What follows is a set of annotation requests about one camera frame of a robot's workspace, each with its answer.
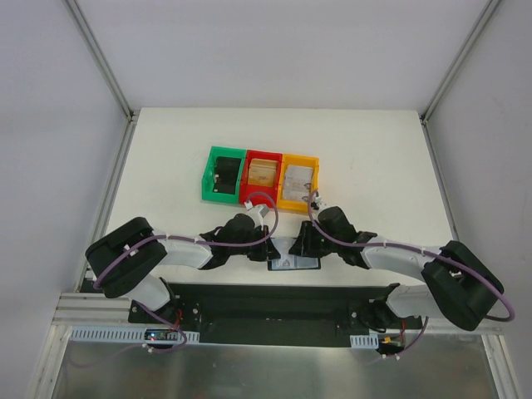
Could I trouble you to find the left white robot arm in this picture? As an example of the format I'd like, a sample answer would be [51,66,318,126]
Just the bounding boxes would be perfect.
[85,214,280,323]

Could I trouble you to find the purple cable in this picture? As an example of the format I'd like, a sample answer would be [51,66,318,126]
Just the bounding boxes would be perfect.
[93,190,279,292]
[307,189,516,323]

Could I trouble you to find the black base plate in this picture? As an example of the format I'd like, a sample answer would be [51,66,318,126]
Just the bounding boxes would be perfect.
[127,281,429,348]

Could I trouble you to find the right aluminium frame post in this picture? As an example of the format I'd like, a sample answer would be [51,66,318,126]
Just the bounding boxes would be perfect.
[419,0,504,124]

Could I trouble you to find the right white cable duct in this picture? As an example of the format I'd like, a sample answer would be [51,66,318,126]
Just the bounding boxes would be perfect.
[349,333,379,350]

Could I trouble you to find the black card holder wallet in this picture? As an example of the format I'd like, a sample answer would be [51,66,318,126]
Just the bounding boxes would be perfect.
[268,237,321,271]

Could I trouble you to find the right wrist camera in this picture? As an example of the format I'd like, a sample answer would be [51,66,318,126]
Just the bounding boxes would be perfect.
[311,195,328,212]

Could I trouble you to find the aluminium frame post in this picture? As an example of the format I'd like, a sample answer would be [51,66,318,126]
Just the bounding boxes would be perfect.
[419,0,504,124]
[62,0,140,121]

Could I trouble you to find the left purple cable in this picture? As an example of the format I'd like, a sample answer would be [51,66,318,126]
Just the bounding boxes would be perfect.
[93,190,279,292]

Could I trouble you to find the silver VIP cards stack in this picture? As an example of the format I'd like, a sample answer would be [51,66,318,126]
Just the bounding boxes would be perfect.
[282,165,313,202]

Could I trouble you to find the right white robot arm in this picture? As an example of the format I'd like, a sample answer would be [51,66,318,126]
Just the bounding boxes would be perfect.
[289,206,515,331]

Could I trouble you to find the gold cards stack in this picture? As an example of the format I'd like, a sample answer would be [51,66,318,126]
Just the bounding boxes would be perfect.
[248,158,278,187]

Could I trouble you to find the yellow plastic bin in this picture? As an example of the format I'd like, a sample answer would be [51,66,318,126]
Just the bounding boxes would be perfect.
[277,154,319,214]

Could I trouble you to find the red plastic bin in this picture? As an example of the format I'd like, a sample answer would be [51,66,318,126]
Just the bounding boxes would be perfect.
[239,150,283,204]

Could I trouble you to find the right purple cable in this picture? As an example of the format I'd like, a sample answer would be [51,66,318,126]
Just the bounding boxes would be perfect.
[307,189,516,323]

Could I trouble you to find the green plastic bin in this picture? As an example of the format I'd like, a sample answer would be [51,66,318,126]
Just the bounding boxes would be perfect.
[201,146,247,204]

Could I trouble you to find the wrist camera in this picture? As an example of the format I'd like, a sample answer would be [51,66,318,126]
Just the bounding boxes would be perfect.
[244,200,269,226]
[311,195,328,212]

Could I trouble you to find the left white cable duct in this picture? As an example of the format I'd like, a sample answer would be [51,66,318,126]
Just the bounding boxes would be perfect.
[70,326,200,345]

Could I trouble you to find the left aluminium frame post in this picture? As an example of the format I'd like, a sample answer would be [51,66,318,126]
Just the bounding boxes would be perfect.
[62,0,140,121]

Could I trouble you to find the white cable duct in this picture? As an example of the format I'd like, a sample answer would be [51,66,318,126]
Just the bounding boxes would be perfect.
[70,326,200,345]
[349,333,379,350]

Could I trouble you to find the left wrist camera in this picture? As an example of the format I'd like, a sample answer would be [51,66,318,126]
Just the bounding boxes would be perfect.
[244,200,269,226]

